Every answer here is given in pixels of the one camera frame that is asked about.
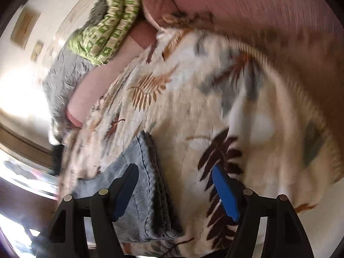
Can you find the leaf-patterned quilted blanket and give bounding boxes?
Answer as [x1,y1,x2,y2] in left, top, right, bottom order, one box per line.
[60,17,343,257]

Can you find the black garment on sofa edge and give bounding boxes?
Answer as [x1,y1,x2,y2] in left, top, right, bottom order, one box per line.
[52,144,64,176]

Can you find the grey quilted pillow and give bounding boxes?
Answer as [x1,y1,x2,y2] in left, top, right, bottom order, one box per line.
[42,45,95,141]

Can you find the dark grey crumpled cloth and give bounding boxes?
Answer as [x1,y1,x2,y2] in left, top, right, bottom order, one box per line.
[85,0,108,27]

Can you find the green patterned folded blanket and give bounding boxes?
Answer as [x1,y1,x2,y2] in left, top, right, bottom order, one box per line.
[68,0,141,65]

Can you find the small framed gold plaque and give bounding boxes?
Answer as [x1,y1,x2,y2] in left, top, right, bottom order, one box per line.
[10,6,40,49]

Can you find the pink and maroon sofa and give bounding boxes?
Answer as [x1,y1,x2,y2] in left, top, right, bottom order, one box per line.
[64,0,343,127]

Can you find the stained glass window door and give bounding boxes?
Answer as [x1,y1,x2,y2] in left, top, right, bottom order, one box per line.
[1,126,58,257]

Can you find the blue denim pants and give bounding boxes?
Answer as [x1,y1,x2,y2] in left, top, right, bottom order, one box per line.
[72,131,183,243]

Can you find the beige wall light switches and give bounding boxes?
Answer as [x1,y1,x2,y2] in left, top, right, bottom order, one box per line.
[30,40,44,62]

